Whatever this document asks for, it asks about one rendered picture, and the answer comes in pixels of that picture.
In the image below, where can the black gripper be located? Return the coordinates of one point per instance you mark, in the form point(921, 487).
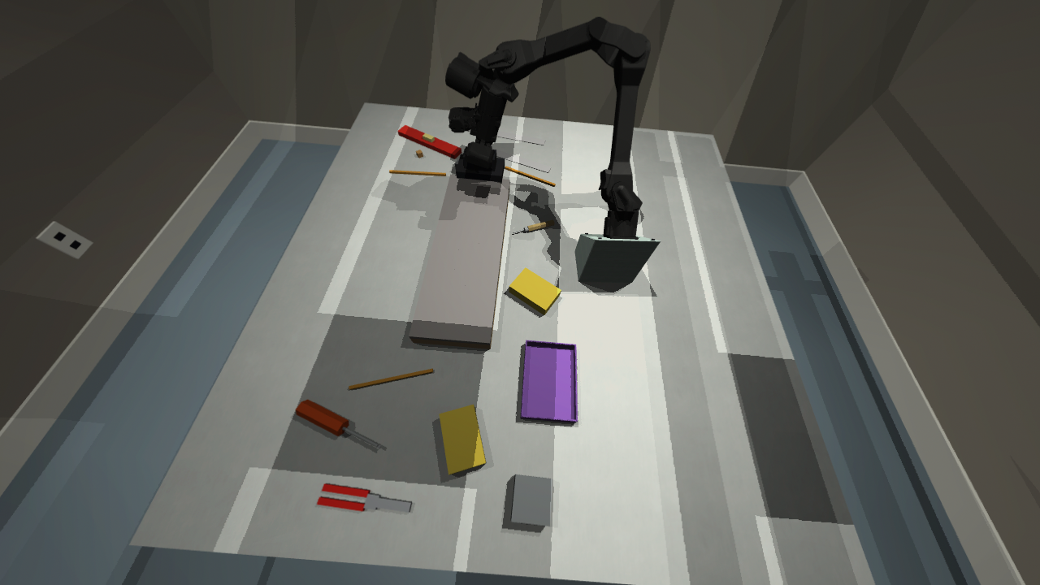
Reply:
point(480, 152)

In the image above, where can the orange-handled screwdriver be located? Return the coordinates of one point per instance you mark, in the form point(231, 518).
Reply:
point(327, 420)

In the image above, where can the yellow rectangular block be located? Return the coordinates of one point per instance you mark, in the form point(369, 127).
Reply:
point(462, 440)
point(535, 291)

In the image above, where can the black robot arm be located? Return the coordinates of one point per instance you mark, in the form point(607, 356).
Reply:
point(624, 50)

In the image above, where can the purple tray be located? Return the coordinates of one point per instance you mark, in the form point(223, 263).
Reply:
point(549, 386)

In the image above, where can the dark red long bar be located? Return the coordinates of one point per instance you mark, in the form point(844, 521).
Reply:
point(429, 141)

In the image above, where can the red-handled pliers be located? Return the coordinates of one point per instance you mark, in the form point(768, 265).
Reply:
point(372, 501)

